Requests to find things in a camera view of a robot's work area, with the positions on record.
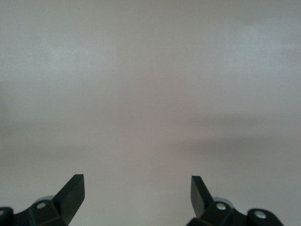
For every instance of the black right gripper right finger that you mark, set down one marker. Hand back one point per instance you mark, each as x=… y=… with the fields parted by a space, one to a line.
x=202 y=202

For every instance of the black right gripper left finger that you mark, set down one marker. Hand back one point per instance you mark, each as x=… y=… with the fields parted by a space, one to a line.
x=65 y=202

